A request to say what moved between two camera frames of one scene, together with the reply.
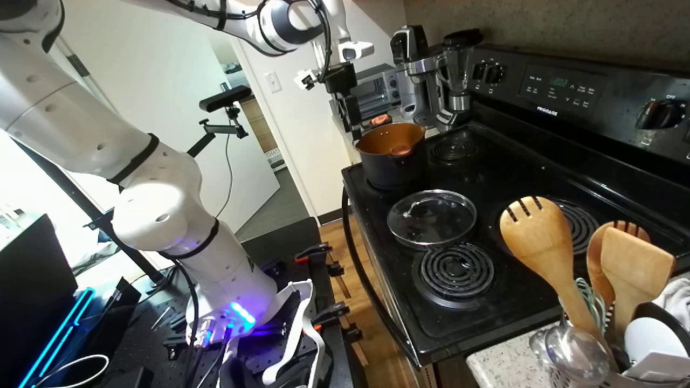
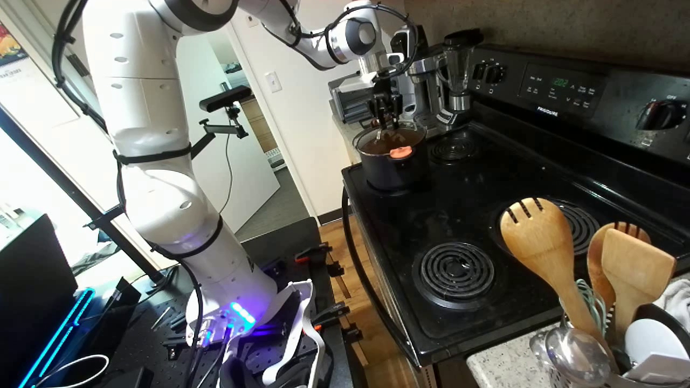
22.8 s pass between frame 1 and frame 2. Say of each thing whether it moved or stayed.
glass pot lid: moved
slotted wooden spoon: stayed
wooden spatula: stayed
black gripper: moved
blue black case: stayed
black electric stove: stayed
